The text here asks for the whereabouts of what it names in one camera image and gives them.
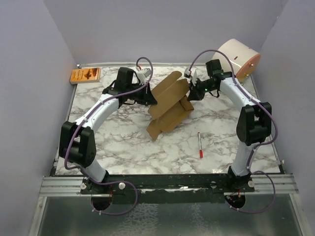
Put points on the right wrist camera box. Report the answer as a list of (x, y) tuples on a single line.
[(191, 74)]

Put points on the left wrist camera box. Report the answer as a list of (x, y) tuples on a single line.
[(143, 74)]

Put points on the large white cylindrical roll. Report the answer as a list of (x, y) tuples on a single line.
[(243, 58)]

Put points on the brown cardboard box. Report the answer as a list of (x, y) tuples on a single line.
[(172, 104)]

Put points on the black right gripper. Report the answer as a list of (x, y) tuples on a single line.
[(194, 94)]

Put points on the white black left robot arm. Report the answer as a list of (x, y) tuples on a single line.
[(77, 141)]

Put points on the red capped white marker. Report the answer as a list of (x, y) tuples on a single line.
[(200, 145)]

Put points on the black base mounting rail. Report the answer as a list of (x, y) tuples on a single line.
[(122, 190)]

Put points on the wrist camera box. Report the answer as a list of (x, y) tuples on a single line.
[(143, 74), (191, 74)]

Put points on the orange paperback book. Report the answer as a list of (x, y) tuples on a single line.
[(85, 75)]

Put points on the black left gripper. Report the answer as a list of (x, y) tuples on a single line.
[(148, 98)]

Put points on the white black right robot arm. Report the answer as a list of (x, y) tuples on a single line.
[(254, 123)]

